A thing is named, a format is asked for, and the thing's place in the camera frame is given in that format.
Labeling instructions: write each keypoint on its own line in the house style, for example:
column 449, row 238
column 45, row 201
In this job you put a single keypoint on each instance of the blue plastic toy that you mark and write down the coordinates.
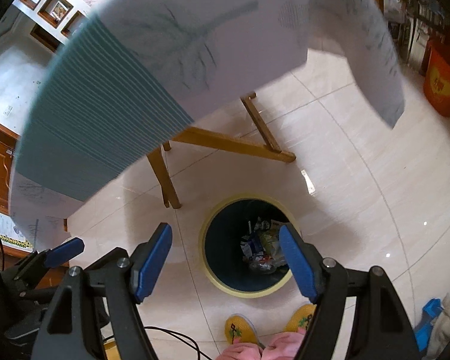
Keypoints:
column 427, row 322

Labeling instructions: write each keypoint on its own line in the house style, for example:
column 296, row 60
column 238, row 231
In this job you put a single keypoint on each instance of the orange plastic bucket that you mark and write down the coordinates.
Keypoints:
column 442, row 82

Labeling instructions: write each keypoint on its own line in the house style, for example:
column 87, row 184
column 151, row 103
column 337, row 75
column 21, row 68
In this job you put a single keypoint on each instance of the wooden wall niches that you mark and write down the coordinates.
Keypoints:
column 56, row 7

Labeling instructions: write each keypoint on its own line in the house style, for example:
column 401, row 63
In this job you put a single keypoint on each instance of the pink fleece pants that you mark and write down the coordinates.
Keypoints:
column 247, row 350

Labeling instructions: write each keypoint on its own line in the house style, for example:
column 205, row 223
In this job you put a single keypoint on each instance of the yellow slipper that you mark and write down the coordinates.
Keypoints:
column 300, row 317
column 240, row 330

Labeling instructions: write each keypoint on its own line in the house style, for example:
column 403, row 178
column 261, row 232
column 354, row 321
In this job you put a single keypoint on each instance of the beige cloth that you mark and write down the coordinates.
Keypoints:
column 448, row 326

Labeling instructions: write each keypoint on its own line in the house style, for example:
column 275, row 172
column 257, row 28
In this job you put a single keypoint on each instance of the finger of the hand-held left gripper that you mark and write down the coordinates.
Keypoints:
column 63, row 253

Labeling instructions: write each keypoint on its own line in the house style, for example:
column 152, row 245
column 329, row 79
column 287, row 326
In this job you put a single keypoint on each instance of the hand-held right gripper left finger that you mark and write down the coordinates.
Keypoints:
column 150, row 266

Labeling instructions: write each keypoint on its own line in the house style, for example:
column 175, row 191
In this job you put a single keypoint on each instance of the sunflower wall chart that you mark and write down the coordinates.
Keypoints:
column 11, row 232

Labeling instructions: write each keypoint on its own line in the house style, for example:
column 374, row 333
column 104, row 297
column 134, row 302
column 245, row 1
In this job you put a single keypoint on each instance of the table with patterned cloth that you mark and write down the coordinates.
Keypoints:
column 135, row 63

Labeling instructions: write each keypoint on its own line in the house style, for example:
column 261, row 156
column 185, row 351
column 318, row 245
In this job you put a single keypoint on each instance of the yellow printed pouch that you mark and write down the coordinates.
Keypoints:
column 272, row 238

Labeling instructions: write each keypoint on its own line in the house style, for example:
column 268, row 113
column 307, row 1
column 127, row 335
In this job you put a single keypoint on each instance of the wooden cabinet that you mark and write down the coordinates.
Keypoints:
column 0, row 165

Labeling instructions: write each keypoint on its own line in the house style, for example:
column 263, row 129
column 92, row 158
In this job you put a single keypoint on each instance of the blue snack packet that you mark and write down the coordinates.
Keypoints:
column 252, row 246

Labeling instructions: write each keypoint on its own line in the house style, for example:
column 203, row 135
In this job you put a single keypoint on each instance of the clear plastic cup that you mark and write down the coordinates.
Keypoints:
column 266, row 265

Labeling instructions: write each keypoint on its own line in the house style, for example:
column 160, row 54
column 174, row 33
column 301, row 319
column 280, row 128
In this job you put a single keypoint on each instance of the wooden folding table frame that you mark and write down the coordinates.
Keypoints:
column 225, row 144

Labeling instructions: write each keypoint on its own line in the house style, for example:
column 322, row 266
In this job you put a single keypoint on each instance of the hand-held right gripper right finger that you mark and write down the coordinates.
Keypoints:
column 300, row 266

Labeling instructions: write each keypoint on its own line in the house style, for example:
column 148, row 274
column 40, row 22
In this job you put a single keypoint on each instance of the cluttered shelf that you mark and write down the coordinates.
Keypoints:
column 412, row 26

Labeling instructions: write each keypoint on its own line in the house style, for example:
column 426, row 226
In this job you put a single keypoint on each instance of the black yellow-rimmed trash bin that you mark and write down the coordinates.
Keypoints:
column 225, row 270

